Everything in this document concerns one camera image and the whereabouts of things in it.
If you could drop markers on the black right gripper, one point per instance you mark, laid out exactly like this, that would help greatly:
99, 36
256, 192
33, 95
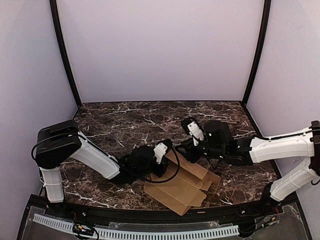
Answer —
195, 149

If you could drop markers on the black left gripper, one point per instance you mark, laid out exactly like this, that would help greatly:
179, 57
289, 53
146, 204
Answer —
162, 169

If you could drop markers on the brown cardboard paper box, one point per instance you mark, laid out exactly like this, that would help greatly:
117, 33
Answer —
186, 189

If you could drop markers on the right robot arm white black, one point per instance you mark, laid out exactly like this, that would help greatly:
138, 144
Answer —
215, 141

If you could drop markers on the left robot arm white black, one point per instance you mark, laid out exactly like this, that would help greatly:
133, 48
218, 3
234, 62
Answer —
64, 140

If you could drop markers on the small green circuit board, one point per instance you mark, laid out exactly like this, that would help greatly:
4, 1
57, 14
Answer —
82, 230

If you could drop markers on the right small circuit board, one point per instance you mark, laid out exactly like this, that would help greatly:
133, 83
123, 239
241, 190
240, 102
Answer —
270, 222

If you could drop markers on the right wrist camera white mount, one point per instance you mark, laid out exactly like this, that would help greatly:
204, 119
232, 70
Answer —
191, 126

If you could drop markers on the black front table rail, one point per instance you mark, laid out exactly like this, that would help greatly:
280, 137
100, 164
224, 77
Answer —
102, 215

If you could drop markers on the white slotted cable duct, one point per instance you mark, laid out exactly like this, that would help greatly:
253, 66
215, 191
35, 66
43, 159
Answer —
119, 231

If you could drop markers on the black right frame post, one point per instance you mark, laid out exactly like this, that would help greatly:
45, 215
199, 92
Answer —
258, 51

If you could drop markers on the black frame post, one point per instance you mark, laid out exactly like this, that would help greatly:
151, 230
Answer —
258, 51
63, 52

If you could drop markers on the black left frame post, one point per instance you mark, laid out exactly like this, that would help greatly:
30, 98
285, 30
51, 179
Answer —
63, 52

